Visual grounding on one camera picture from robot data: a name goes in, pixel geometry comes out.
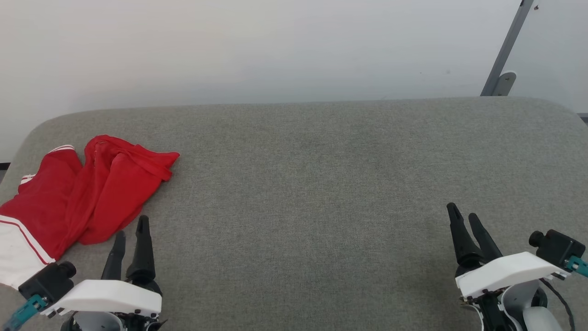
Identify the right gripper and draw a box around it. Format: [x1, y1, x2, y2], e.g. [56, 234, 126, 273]
[447, 202, 569, 331]

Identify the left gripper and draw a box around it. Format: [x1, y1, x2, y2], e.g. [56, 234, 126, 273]
[40, 215, 167, 331]

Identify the red and white garment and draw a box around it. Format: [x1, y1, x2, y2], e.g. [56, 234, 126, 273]
[0, 134, 181, 290]

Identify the grey fabric sofa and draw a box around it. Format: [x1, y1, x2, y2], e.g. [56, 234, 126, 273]
[0, 97, 588, 331]

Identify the grey metal pole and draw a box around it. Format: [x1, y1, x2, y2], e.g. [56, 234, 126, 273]
[480, 0, 536, 97]

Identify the thin black right cable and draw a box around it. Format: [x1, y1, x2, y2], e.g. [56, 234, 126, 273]
[540, 278, 576, 331]

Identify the teal right camera connector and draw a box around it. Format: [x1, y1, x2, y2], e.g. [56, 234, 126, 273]
[565, 257, 588, 278]

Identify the teal camera connector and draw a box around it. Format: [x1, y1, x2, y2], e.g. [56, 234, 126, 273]
[565, 257, 588, 278]
[2, 294, 47, 331]

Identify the teal left camera connector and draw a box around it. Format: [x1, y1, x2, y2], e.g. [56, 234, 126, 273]
[2, 294, 47, 331]

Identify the grey metal bracket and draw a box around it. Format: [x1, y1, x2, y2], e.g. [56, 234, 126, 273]
[494, 71, 518, 97]

